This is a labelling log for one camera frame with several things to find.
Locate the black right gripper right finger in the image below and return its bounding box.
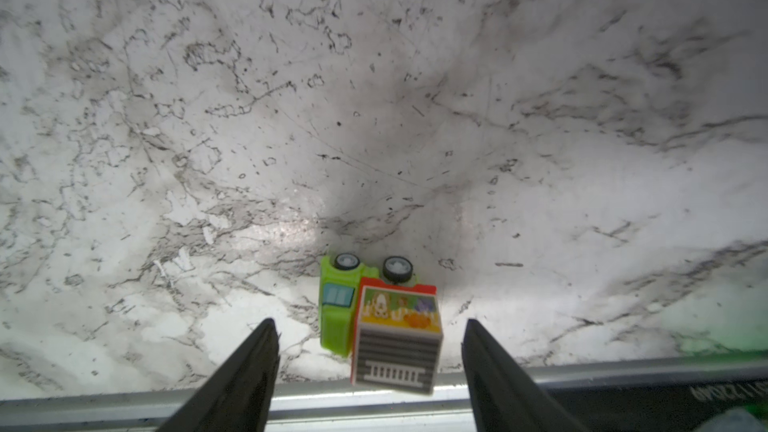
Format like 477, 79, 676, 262
462, 319, 586, 432

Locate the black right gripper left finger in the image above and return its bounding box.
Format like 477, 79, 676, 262
159, 318, 279, 432

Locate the small green electronic module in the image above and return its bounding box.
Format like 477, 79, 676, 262
318, 252, 444, 395

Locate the aluminium front rail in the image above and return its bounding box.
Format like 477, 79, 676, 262
1, 353, 767, 431

